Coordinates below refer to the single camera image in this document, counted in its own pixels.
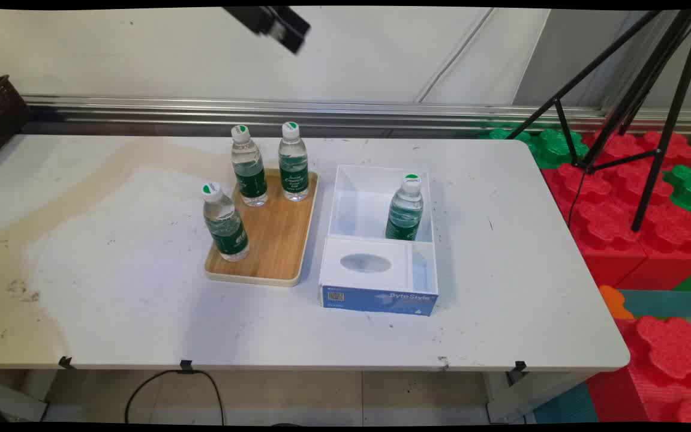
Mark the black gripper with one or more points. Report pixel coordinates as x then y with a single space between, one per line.
248 17

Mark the green label water bottle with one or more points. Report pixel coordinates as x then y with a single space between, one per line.
226 231
404 216
293 171
249 174

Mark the bamboo serving tray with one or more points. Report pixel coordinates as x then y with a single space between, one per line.
273 240

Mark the clear acrylic box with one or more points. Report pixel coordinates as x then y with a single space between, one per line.
375 297

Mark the dark brown wicker basket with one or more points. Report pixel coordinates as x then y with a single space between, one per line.
0 117

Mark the large red foam block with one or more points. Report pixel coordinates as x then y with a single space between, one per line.
615 228

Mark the orange foam piece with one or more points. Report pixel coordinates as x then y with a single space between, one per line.
614 303

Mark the white table leg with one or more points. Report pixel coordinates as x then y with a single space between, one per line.
513 399

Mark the teal foam mat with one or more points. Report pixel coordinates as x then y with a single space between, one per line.
666 303

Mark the aluminium rail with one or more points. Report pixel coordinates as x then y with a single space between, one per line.
351 114

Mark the black camera tripod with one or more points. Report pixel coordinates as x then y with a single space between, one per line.
672 114

